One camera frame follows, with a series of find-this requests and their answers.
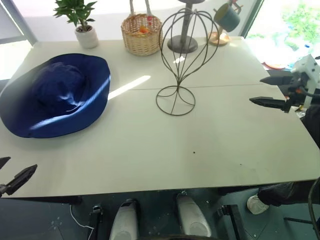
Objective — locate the white ribbed plant pot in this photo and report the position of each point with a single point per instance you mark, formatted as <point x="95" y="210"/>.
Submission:
<point x="87" y="38"/>

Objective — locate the orange item in basket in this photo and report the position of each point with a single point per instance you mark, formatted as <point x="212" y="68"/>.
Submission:
<point x="144" y="30"/>

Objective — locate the silver right robot leg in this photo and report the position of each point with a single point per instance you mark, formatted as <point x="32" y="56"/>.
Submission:
<point x="193" y="217"/>

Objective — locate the grey stand with round base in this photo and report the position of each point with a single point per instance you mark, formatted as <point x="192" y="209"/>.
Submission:
<point x="182" y="45"/>

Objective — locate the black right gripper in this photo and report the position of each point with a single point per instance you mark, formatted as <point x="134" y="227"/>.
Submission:
<point x="296" y="90"/>

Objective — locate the red flat item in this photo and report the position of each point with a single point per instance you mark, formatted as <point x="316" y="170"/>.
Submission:
<point x="273" y="65"/>

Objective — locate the blue bucket hat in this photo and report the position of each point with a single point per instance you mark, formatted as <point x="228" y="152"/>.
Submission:
<point x="75" y="110"/>

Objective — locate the grey window frame post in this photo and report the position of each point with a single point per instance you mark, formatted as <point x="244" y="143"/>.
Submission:
<point x="23" y="22"/>

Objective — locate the grey mug on stand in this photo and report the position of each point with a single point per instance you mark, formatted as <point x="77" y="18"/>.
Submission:
<point x="220" y="39"/>

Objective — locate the white shoe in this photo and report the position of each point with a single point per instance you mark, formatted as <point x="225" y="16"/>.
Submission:
<point x="256" y="205"/>

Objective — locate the dark green mug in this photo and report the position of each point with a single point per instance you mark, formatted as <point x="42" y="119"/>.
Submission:
<point x="228" y="18"/>

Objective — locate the green potted plant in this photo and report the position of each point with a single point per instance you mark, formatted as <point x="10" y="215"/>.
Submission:
<point x="75" y="11"/>

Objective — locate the black table leg with caster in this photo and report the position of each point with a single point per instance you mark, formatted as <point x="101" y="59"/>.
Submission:
<point x="231" y="220"/>
<point x="98" y="220"/>

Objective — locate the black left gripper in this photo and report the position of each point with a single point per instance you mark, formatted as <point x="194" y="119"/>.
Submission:
<point x="2" y="190"/>

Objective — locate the silver left robot leg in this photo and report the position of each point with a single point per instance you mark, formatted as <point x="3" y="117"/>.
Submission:
<point x="125" y="221"/>

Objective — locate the silver robot leg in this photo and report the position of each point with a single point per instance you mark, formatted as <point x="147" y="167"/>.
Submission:
<point x="125" y="221"/>
<point x="193" y="217"/>

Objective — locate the woven wicker basket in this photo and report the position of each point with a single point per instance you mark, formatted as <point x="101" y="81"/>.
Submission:
<point x="140" y="43"/>

